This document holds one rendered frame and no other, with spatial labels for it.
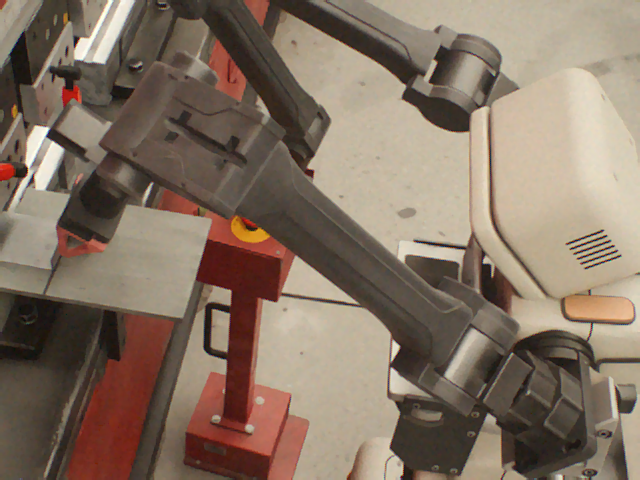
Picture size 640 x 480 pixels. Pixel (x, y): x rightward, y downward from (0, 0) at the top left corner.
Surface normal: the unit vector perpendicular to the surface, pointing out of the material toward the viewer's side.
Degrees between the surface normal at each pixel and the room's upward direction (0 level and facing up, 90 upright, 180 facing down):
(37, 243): 0
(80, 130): 42
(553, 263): 90
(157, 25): 0
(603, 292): 8
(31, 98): 90
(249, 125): 33
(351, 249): 67
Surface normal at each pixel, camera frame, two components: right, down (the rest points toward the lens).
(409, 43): 0.23, -0.24
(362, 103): 0.11, -0.67
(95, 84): -0.13, 0.72
